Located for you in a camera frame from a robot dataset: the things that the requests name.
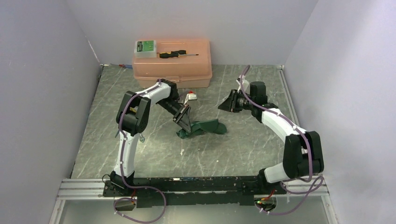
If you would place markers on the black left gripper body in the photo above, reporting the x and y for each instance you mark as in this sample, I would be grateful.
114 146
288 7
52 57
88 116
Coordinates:
175 108

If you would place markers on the black yellow screwdriver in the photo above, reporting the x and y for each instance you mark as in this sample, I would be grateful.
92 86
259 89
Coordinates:
173 54

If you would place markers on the green cloth napkin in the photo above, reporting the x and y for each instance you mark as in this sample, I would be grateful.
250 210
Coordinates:
202 127

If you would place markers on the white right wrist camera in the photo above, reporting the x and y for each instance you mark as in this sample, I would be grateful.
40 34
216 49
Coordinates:
243 84

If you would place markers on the pink plastic toolbox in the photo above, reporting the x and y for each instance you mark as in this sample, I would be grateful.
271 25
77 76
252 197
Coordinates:
185 71

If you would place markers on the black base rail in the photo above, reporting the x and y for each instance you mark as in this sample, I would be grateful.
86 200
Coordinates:
158 198

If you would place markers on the aluminium frame rail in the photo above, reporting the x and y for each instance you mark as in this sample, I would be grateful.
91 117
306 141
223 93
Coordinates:
84 189

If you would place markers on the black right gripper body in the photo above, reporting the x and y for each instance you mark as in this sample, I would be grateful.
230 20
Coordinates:
238 101

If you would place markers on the green white small box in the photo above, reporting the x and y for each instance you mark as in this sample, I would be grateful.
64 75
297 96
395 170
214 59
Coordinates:
145 49

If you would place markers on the silver wrench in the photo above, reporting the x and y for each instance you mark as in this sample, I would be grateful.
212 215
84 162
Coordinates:
142 139

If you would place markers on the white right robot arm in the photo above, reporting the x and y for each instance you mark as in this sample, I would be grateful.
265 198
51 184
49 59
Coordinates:
302 153

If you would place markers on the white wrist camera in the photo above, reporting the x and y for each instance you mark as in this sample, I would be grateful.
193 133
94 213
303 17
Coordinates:
243 84
190 96

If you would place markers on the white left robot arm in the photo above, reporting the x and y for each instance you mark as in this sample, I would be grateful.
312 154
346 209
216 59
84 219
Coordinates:
133 118

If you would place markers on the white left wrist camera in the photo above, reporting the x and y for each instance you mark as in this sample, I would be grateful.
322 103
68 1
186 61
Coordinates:
190 96

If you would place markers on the red blue pen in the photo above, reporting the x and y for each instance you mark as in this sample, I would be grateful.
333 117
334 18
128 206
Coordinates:
123 65

